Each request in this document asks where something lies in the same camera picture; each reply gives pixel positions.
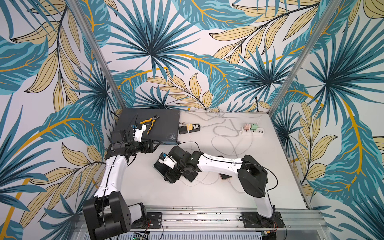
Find white charging cable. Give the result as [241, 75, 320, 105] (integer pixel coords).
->
[230, 131, 256, 194]
[209, 131, 256, 187]
[176, 130, 220, 188]

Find black phone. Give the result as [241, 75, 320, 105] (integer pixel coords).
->
[182, 172, 198, 182]

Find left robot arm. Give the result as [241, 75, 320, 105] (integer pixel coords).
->
[83, 129, 156, 240]

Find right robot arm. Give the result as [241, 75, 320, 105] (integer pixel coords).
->
[157, 146, 275, 220]

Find phone in pink case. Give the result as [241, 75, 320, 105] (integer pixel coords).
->
[219, 174, 232, 180]

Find black power strip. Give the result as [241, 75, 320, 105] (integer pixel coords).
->
[179, 124, 201, 135]

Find yellow black pliers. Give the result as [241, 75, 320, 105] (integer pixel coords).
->
[140, 115, 159, 135]

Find pink charger plug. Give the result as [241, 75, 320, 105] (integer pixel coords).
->
[244, 123, 252, 131]

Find green charger plug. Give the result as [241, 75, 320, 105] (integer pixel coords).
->
[250, 124, 259, 131]

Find white power strip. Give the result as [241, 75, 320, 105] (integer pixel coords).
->
[241, 128, 265, 136]

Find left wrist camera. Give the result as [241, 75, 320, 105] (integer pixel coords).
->
[133, 124, 147, 143]

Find dark blue network switch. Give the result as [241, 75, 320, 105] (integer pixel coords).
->
[112, 109, 180, 145]

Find grey power strip cord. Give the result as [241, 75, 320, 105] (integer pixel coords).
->
[179, 110, 265, 137]

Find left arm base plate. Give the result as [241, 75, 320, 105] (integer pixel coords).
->
[128, 212, 163, 231]

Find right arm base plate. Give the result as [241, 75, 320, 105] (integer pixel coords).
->
[239, 212, 285, 229]

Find aluminium front rail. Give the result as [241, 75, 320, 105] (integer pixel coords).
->
[146, 206, 329, 231]

